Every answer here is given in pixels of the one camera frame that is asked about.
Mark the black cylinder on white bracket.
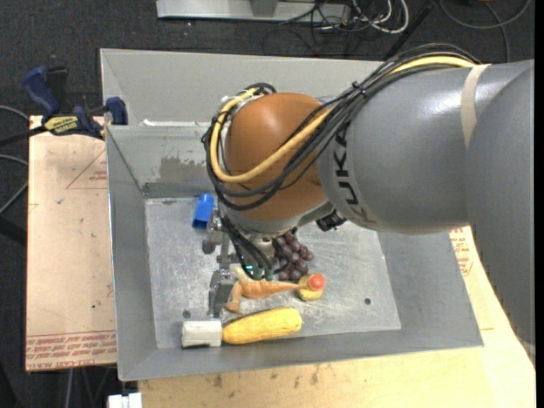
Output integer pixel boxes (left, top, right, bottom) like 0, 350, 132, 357
314, 208, 346, 232

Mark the blue plastic cap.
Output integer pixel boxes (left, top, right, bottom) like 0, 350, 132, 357
191, 193, 215, 230

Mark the yellow toy with red cap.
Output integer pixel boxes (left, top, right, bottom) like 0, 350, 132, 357
297, 272, 327, 303

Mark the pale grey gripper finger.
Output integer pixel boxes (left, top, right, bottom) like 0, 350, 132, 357
218, 268, 235, 298
207, 269, 224, 319

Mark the orange toy dinosaur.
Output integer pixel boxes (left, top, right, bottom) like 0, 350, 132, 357
224, 265, 308, 315

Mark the grey metal bin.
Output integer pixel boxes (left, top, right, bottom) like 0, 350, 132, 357
99, 48, 485, 383

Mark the purple toy grape bunch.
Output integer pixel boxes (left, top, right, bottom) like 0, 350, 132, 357
271, 229, 315, 282

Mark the white rectangular block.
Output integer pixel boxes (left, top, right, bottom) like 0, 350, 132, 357
180, 319, 224, 349

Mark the yellow toy corn cob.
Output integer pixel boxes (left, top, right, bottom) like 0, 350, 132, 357
221, 307, 304, 346

